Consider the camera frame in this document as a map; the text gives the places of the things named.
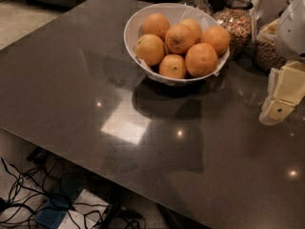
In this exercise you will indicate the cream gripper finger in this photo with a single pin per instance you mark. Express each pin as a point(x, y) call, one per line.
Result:
point(274, 111)

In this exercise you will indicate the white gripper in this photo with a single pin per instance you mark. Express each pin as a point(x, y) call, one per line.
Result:
point(292, 35)

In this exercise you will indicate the white bowl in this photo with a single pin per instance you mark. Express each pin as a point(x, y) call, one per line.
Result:
point(175, 13)

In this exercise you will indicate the glass jar of cereal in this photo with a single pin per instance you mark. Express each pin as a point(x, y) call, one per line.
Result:
point(265, 55)

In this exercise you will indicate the white paper tag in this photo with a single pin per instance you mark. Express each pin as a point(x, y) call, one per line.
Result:
point(253, 12)

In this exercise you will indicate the glass jar of nuts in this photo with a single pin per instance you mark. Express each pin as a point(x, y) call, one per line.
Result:
point(236, 19)

